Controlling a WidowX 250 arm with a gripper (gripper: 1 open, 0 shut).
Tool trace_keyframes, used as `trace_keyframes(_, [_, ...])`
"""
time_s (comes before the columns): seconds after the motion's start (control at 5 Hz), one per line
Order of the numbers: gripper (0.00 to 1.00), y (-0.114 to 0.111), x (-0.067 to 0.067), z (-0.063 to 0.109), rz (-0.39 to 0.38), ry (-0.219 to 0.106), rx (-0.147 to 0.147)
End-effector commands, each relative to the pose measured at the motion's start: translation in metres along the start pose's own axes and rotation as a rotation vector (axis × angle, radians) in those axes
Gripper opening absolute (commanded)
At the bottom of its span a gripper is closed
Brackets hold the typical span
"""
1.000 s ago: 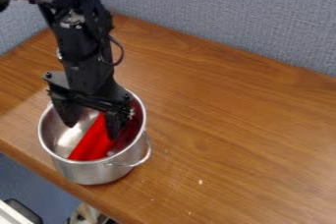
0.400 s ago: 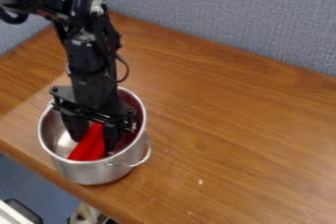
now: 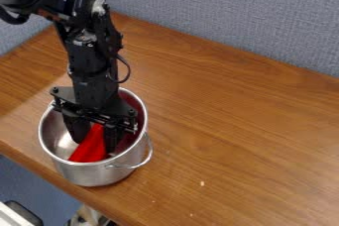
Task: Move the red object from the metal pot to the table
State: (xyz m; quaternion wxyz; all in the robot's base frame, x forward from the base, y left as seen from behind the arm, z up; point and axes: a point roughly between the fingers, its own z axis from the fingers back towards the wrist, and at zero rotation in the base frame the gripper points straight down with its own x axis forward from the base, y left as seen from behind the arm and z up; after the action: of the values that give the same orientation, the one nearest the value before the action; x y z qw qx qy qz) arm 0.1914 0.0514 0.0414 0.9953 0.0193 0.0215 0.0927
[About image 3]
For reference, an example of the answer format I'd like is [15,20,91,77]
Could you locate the black and white object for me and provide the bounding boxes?
[0,200,44,226]

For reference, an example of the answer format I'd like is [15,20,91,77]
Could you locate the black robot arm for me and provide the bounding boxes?
[0,0,136,153]

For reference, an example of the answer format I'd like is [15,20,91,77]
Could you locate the white patterned object under table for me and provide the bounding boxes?
[64,205,117,226]

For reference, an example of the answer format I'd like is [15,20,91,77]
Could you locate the red elongated object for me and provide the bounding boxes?
[69,124,116,163]

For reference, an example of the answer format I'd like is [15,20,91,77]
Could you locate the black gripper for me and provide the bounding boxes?
[51,56,137,154]

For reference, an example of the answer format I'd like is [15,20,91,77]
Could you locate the silver metal pot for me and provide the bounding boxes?
[39,88,153,186]

